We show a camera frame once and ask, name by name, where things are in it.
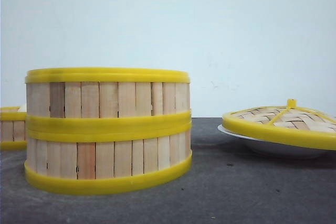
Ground woven bamboo steamer lid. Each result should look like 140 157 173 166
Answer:
222 99 335 151

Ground bamboo steamer basket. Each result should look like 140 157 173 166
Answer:
24 127 192 195
25 67 191 142
1 106 27 151

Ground white plate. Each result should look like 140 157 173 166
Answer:
217 124 331 159

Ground white bun back left basket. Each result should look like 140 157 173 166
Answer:
18 103 27 112

